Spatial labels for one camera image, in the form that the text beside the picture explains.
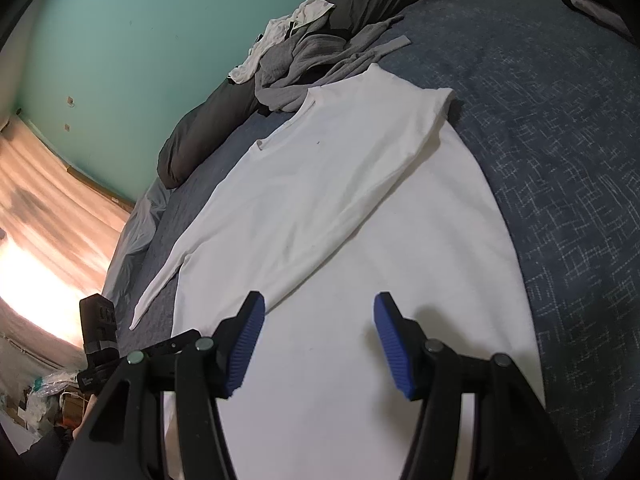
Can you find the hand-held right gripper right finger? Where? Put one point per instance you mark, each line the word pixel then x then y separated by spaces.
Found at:
pixel 395 345

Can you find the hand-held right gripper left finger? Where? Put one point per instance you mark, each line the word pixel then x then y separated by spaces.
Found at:
pixel 245 345

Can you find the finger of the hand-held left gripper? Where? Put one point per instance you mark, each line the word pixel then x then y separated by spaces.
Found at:
pixel 172 342

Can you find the person's left hand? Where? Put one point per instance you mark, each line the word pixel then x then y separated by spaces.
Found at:
pixel 89 415

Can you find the light blue bed sheet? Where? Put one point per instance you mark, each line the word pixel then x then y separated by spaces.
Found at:
pixel 135 230

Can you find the white long-sleeve shirt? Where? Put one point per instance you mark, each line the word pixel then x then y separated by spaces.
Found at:
pixel 350 210

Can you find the black and grey garment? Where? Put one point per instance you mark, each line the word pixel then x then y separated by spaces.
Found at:
pixel 605 0

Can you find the blue speckled bedspread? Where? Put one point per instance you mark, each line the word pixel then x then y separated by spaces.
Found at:
pixel 575 160

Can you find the pile of plastic bags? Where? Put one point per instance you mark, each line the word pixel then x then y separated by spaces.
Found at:
pixel 45 395

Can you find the peach window curtain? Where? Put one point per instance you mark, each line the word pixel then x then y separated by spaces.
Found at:
pixel 50 220

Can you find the grey knit garment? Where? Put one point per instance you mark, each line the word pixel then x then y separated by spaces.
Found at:
pixel 310 55

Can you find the white printed garment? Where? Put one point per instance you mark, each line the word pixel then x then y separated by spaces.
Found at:
pixel 280 30

